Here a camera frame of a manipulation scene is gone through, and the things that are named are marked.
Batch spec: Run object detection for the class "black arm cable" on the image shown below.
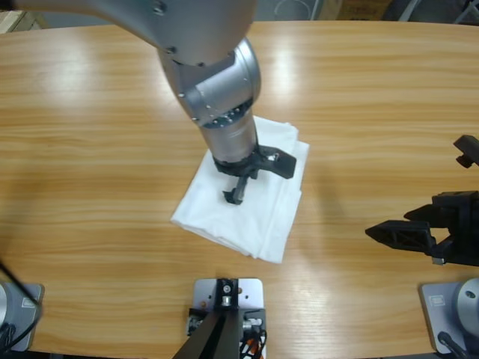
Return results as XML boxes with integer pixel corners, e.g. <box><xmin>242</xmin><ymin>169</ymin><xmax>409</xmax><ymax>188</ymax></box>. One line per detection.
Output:
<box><xmin>0</xmin><ymin>260</ymin><xmax>44</xmax><ymax>341</ymax></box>

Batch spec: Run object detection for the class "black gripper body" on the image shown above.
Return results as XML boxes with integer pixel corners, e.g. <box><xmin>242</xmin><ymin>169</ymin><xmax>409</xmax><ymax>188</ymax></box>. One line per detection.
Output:
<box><xmin>430</xmin><ymin>191</ymin><xmax>479</xmax><ymax>268</ymax></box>
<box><xmin>213</xmin><ymin>147</ymin><xmax>267</xmax><ymax>181</ymax></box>

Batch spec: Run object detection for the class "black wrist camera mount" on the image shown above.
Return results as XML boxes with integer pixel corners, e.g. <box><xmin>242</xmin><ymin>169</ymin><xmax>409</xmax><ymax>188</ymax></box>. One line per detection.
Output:
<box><xmin>257</xmin><ymin>144</ymin><xmax>298</xmax><ymax>180</ymax></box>
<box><xmin>453</xmin><ymin>135</ymin><xmax>479</xmax><ymax>169</ymax></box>

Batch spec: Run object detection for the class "white mounting block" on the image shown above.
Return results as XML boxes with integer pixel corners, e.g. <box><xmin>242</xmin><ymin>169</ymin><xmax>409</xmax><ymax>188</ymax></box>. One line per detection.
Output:
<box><xmin>192</xmin><ymin>277</ymin><xmax>265</xmax><ymax>337</ymax></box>

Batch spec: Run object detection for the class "white t-shirt with black print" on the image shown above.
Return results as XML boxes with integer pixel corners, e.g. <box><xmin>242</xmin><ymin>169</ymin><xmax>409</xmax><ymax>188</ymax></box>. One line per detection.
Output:
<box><xmin>171</xmin><ymin>116</ymin><xmax>311</xmax><ymax>264</ymax></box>

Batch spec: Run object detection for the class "grey metal frame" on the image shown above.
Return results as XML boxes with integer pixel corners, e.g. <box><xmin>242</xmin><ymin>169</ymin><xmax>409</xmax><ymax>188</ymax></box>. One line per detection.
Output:
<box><xmin>396</xmin><ymin>0</ymin><xmax>479</xmax><ymax>26</ymax></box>

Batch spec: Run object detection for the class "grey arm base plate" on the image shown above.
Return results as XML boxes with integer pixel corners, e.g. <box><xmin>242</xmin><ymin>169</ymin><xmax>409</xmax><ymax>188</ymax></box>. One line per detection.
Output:
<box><xmin>418</xmin><ymin>277</ymin><xmax>479</xmax><ymax>355</ymax></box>
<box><xmin>0</xmin><ymin>282</ymin><xmax>45</xmax><ymax>352</ymax></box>

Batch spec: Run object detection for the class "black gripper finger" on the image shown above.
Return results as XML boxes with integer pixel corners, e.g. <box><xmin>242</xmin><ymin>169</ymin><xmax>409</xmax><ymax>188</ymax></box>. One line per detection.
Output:
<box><xmin>222</xmin><ymin>175</ymin><xmax>251</xmax><ymax>207</ymax></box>
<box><xmin>403</xmin><ymin>203</ymin><xmax>436</xmax><ymax>223</ymax></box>
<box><xmin>364</xmin><ymin>219</ymin><xmax>437</xmax><ymax>258</ymax></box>

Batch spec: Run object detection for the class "black bracket with silver fittings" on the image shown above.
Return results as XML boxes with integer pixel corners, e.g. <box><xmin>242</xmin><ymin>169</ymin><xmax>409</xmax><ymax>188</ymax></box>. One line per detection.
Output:
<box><xmin>186</xmin><ymin>307</ymin><xmax>269</xmax><ymax>337</ymax></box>

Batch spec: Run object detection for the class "light cardboard box stack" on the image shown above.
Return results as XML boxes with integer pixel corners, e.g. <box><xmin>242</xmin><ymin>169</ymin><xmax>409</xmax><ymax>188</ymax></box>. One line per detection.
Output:
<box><xmin>0</xmin><ymin>10</ymin><xmax>49</xmax><ymax>34</ymax></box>

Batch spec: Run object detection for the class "dark post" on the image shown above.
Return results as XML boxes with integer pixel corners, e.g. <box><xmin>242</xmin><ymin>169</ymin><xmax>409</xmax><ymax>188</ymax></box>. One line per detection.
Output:
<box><xmin>175</xmin><ymin>277</ymin><xmax>241</xmax><ymax>359</ymax></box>

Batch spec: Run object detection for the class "brown cardboard box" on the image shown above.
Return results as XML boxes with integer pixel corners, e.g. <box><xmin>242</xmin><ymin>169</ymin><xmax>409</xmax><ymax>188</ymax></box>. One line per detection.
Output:
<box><xmin>321</xmin><ymin>0</ymin><xmax>390</xmax><ymax>20</ymax></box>

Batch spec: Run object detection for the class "orange and black cable bundle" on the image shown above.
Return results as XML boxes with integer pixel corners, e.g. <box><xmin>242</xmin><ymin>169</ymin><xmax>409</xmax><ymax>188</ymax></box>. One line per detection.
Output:
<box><xmin>239</xmin><ymin>331</ymin><xmax>269</xmax><ymax>359</ymax></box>

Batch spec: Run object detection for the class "black base cable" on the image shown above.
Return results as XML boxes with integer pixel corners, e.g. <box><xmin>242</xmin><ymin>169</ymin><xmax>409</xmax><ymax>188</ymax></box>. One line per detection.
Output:
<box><xmin>437</xmin><ymin>331</ymin><xmax>469</xmax><ymax>359</ymax></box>
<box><xmin>0</xmin><ymin>323</ymin><xmax>16</xmax><ymax>352</ymax></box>

